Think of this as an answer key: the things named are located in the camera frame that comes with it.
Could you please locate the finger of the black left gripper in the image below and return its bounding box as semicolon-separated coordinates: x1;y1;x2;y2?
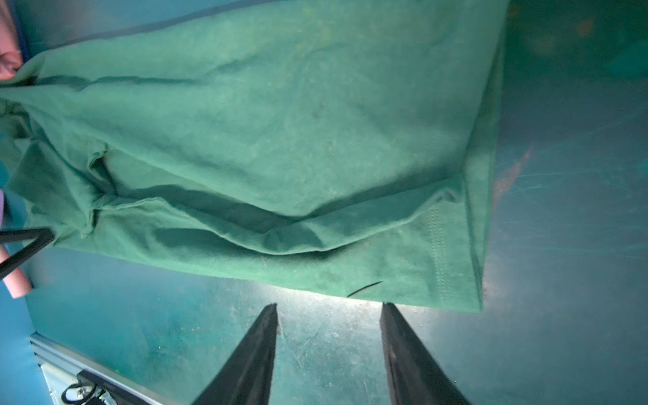
0;227;56;280

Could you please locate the dark green t shirt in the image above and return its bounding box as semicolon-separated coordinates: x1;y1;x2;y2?
1;1;508;312

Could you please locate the pink folded t shirt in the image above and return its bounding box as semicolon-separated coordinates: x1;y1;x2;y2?
0;0;24;81

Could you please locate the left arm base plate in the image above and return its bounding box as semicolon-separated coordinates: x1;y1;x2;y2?
60;371;150;405

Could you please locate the purple toy shovel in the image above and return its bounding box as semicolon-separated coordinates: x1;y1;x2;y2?
1;190;33;300

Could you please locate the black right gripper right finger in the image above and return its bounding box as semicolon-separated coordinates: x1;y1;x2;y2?
381;303;470;405

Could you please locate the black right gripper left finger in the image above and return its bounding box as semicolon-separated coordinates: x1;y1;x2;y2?
193;304;278;405

